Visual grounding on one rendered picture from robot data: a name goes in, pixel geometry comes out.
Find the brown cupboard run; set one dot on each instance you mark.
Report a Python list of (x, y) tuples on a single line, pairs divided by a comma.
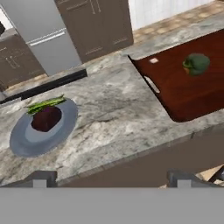
[(14, 62)]

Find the dark red steak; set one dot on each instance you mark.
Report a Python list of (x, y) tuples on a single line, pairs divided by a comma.
[(46, 119)]

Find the brown tall cupboard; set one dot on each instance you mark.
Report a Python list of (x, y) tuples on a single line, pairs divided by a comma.
[(96, 26)]

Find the dark wooden tray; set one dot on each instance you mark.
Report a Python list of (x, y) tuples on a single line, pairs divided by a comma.
[(186, 90)]

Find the blue-grey plate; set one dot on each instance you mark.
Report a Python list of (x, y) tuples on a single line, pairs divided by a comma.
[(35, 140)]

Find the green bell pepper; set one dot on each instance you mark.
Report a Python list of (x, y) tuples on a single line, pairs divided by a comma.
[(197, 64)]

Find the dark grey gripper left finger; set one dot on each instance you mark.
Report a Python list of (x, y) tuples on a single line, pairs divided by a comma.
[(40, 178)]

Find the stainless steel fridge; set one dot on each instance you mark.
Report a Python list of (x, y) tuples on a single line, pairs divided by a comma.
[(43, 38)]

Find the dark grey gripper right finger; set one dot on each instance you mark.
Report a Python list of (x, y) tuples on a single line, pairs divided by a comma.
[(180, 178)]

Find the black hob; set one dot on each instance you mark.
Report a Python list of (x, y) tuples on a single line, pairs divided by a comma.
[(43, 87)]

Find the green asparagus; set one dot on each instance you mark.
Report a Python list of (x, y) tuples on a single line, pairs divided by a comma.
[(43, 105)]

